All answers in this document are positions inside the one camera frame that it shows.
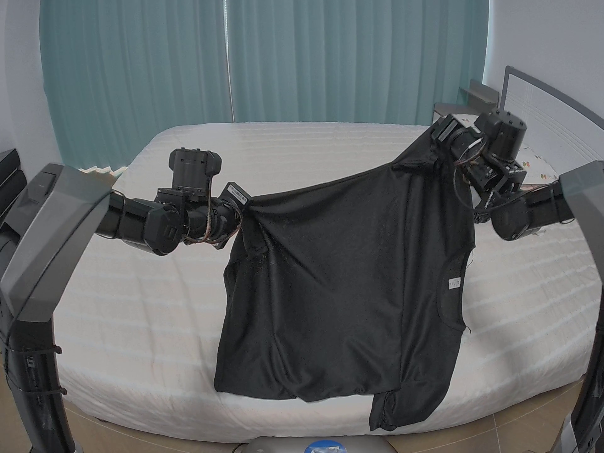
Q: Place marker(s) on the grey bedside table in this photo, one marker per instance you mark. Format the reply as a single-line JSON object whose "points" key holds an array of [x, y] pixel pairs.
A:
{"points": [[481, 93]]}

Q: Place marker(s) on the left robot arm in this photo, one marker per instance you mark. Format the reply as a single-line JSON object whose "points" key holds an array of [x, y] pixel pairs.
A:
{"points": [[56, 215]]}

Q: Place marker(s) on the bed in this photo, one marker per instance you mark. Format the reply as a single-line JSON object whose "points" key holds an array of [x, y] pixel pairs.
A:
{"points": [[306, 158]]}

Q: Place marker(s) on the black T-shirt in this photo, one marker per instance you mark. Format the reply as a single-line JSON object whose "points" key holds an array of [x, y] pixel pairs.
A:
{"points": [[339, 262]]}

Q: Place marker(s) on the black chest of drawers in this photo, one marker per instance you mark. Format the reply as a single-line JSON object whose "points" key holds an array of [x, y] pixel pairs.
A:
{"points": [[9, 182]]}

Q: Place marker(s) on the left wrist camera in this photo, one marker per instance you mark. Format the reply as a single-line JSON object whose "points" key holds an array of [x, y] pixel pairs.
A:
{"points": [[237, 196]]}

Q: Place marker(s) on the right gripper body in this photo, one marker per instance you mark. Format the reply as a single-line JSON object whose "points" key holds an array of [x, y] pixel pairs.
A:
{"points": [[455, 137]]}

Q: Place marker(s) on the white printed pillow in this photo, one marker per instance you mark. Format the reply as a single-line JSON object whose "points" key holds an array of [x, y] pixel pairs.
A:
{"points": [[538, 165]]}

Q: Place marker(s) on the blue-green curtain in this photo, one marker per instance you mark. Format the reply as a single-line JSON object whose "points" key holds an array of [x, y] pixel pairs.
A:
{"points": [[354, 40], [141, 64]]}

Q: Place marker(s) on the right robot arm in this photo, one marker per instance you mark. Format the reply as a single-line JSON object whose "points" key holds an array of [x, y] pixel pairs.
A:
{"points": [[583, 191]]}

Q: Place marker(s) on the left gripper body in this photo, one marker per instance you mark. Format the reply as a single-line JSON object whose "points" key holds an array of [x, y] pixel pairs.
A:
{"points": [[224, 224]]}

